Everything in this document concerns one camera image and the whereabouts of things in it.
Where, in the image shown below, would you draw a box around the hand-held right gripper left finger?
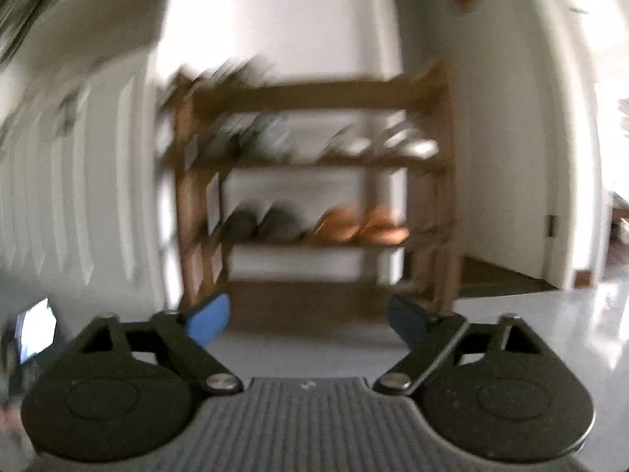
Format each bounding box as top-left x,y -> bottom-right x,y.
81,294 -> 244,395

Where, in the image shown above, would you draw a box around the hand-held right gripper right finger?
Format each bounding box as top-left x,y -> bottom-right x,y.
372,295 -> 541,396

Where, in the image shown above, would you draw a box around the orange slide sandal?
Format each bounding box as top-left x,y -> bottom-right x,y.
312,206 -> 364,244
359,206 -> 410,244

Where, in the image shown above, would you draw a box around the black slide sandal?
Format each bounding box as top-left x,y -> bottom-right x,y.
221,206 -> 261,244
258,204 -> 308,243

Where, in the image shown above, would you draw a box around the white cabinet doors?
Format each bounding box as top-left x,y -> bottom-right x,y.
0,49 -> 169,306

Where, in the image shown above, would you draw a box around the white door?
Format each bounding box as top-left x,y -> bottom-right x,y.
508,0 -> 606,291

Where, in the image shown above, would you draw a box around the wooden shoe rack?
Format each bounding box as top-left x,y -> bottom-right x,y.
167,61 -> 463,325

